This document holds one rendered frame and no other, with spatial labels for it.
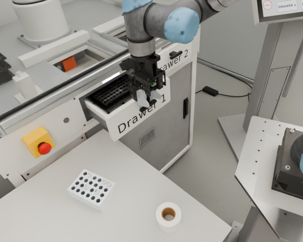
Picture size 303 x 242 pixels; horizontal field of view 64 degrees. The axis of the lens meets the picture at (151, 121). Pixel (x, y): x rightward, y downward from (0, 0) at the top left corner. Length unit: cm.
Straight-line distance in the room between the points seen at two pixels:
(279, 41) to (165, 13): 102
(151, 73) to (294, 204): 55
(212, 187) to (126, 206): 100
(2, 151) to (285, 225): 83
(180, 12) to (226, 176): 134
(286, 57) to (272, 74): 12
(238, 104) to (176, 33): 176
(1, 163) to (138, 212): 45
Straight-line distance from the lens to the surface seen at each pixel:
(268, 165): 88
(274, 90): 173
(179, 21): 56
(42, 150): 82
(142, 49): 67
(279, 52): 157
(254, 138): 95
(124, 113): 81
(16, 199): 92
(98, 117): 88
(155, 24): 60
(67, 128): 92
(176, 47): 113
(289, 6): 136
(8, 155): 88
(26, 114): 82
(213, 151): 187
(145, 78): 71
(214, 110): 219
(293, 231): 79
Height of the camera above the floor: 144
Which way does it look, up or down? 44 degrees down
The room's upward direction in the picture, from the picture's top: 6 degrees counter-clockwise
